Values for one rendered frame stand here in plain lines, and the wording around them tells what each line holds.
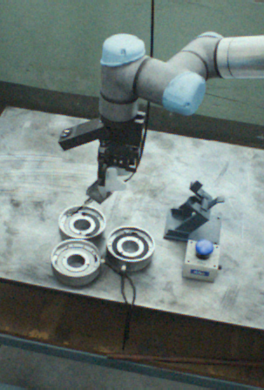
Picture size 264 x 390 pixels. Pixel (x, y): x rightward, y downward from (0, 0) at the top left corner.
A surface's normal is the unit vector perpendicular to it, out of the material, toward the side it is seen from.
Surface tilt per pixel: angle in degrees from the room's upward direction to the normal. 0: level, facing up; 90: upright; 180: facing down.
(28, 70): 90
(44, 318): 0
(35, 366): 0
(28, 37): 90
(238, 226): 0
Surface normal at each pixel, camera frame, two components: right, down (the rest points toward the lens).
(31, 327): 0.07, -0.74
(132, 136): -0.17, 0.65
